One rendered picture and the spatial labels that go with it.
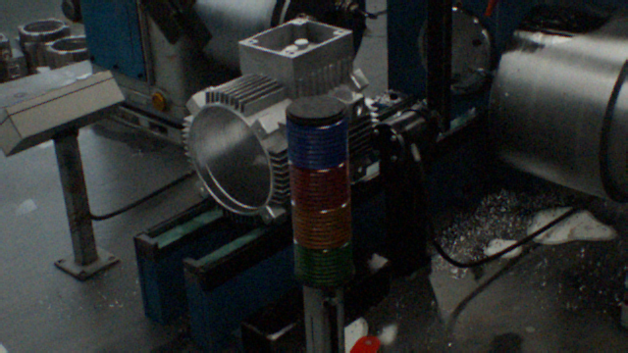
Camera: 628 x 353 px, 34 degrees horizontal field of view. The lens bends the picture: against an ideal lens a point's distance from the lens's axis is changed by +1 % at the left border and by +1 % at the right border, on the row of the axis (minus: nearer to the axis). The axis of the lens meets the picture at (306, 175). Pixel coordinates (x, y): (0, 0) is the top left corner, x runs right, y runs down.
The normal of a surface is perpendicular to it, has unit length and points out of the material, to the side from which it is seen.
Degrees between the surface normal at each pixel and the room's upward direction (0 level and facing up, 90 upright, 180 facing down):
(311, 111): 0
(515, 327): 0
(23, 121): 52
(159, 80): 90
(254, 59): 90
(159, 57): 90
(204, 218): 0
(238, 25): 77
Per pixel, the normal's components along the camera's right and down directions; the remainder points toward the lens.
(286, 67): -0.67, 0.37
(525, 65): -0.59, -0.22
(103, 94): 0.54, -0.32
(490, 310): -0.05, -0.89
